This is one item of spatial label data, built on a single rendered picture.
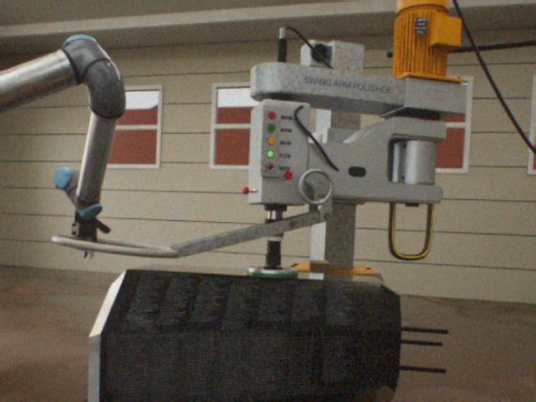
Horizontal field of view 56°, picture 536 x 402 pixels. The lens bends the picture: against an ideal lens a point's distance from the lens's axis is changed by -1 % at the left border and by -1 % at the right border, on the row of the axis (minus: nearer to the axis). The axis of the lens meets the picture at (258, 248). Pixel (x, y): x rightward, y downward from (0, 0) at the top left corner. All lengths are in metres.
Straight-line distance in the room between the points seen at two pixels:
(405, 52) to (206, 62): 6.80
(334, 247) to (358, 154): 0.80
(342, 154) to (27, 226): 8.73
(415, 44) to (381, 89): 0.29
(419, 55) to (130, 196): 7.32
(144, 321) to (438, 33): 1.71
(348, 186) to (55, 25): 7.35
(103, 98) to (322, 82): 0.93
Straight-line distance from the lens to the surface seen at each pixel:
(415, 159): 2.36
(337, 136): 2.84
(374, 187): 2.23
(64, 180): 2.12
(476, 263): 8.19
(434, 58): 2.45
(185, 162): 8.86
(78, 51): 1.75
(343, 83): 2.22
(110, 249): 1.83
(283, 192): 2.06
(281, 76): 2.13
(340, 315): 1.98
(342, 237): 2.88
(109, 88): 1.68
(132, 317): 2.07
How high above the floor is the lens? 1.03
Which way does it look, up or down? 3 degrees down
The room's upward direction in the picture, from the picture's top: 2 degrees clockwise
